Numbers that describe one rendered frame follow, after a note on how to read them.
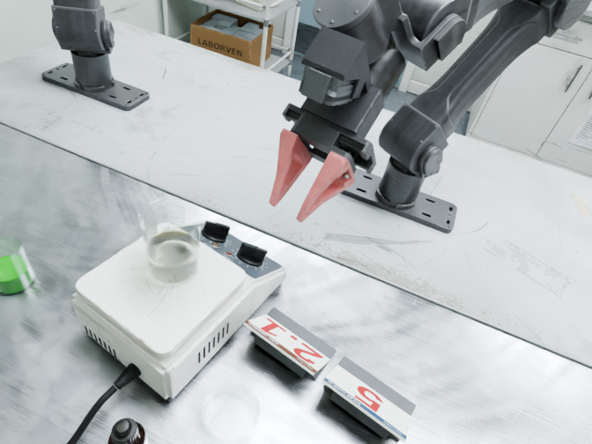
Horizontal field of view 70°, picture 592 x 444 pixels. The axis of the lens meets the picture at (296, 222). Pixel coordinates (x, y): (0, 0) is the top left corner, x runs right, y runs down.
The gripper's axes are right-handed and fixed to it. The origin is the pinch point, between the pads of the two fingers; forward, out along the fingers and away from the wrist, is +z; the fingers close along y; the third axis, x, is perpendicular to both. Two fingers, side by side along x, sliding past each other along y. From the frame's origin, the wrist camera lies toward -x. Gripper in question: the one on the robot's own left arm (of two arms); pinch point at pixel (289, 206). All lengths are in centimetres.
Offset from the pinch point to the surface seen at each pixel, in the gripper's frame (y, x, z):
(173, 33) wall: -186, 160, -72
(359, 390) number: 15.6, 4.1, 12.4
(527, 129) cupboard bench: 21, 210, -126
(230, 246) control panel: -5.6, 5.0, 7.3
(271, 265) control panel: -0.4, 6.7, 6.7
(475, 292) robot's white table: 21.9, 21.1, -4.5
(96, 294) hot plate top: -8.4, -8.2, 16.7
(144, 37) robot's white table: -67, 35, -21
